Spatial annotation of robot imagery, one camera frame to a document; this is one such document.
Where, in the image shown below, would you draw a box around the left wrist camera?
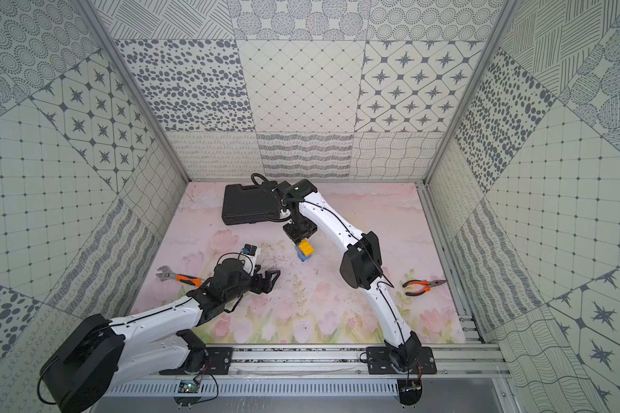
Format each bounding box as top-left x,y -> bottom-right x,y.
240,244 -> 259,263

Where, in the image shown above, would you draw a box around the orange handled pliers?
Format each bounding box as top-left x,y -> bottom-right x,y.
402,280 -> 447,297

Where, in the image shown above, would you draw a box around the adjustable wrench orange handle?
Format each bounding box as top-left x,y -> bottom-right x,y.
156,266 -> 203,287

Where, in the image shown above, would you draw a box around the light blue long lego brick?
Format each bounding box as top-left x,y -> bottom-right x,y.
297,251 -> 313,263

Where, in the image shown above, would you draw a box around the yellow lego brick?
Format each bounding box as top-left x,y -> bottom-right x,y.
297,239 -> 314,256

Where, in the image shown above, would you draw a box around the aluminium rail frame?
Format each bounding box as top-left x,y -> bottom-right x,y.
108,339 -> 512,386

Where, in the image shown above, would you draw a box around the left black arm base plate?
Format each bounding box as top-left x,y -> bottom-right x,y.
158,347 -> 234,375

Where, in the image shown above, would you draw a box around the pink floral table mat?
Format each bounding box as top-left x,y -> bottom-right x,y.
153,182 -> 467,344

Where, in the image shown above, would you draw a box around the white perforated cable duct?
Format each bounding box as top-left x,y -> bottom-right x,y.
107,378 -> 398,398

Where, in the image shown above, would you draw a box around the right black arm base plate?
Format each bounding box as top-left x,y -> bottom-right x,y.
365,347 -> 437,375

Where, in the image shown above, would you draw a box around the black plastic tool case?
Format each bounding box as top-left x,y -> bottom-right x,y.
221,181 -> 282,225

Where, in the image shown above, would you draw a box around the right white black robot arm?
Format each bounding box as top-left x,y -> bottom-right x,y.
268,179 -> 422,373

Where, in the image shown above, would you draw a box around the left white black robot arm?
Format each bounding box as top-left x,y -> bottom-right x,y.
38,258 -> 280,412

